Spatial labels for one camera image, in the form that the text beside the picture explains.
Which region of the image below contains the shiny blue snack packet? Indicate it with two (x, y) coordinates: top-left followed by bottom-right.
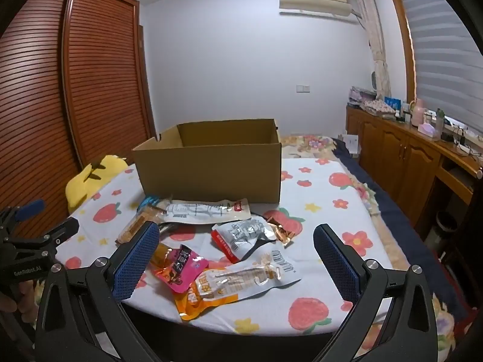
(136, 195), (167, 214)

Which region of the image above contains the pink snack packet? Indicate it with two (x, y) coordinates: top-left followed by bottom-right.
(151, 243), (210, 294)

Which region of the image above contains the brown slatted wooden wardrobe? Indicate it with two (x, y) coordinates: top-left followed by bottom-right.
(0, 0), (157, 234)

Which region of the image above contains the pink tissue box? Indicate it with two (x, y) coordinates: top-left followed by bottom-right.
(417, 122), (440, 141)

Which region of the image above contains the long wooden cabinet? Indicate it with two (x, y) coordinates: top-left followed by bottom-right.
(345, 106), (483, 230)

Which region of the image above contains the dark blue blanket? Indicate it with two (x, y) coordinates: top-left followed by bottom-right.
(332, 138), (469, 317)

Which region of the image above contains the small white box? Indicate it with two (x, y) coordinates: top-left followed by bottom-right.
(343, 134), (361, 157)

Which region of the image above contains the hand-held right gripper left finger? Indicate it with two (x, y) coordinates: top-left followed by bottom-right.
(34, 221), (161, 362)

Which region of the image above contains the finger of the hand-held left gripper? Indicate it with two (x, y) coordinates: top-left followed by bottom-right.
(11, 217), (81, 258)
(0, 200), (46, 231)

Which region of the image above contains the brown cardboard box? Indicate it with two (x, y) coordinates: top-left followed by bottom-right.
(131, 119), (283, 205)

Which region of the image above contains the white fruit printed mat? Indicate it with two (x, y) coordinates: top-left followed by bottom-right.
(56, 156), (408, 336)

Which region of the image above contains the dark trash bin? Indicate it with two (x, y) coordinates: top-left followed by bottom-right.
(434, 211), (459, 251)

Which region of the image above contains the floral quilt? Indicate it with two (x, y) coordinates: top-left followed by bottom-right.
(281, 134), (472, 362)

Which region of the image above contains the beige floral curtain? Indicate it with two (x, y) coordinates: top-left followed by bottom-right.
(351, 0), (393, 100)

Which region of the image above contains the small orange candy wrapper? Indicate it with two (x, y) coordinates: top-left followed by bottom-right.
(262, 211), (297, 247)

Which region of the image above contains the floral fabric bag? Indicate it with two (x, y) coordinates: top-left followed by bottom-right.
(362, 98), (397, 117)

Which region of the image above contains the silver packet with red edge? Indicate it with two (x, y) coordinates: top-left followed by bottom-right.
(210, 217), (278, 265)

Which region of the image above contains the pink thermos jug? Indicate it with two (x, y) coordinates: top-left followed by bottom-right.
(411, 99), (425, 127)

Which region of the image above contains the clear brown wafer packet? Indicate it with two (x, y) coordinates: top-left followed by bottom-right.
(115, 205), (168, 246)

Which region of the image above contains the clear orange snack packet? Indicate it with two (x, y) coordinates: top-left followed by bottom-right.
(174, 249), (302, 321)

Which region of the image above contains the grey striped window blind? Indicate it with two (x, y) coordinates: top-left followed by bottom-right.
(396, 0), (483, 136)

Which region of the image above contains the purple printed bag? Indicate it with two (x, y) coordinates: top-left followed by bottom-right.
(349, 86), (376, 107)

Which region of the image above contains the yellow plush toy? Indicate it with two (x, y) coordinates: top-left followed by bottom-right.
(65, 154), (127, 214)

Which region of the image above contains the long white silver packet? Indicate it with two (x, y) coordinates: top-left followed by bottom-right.
(160, 198), (251, 225)

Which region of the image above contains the person's left hand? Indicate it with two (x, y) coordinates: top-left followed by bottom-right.
(0, 281), (40, 325)

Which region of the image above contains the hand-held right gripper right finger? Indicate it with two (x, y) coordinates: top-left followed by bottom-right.
(312, 223), (438, 362)

